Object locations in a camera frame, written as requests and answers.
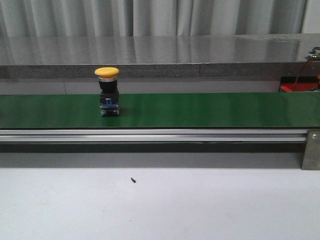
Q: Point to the aluminium conveyor rail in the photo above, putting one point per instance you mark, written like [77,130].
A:
[153,135]

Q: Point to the small green circuit board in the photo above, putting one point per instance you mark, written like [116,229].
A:
[314,54]

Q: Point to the red bin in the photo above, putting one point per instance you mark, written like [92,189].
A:
[304,84]

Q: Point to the green conveyor belt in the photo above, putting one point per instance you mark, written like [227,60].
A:
[164,110]

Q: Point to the grey stone shelf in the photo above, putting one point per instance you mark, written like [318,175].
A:
[77,57]

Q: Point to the metal conveyor support bracket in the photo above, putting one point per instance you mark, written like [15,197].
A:
[311,159]

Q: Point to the grey curtain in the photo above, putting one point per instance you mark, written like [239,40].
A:
[121,18]

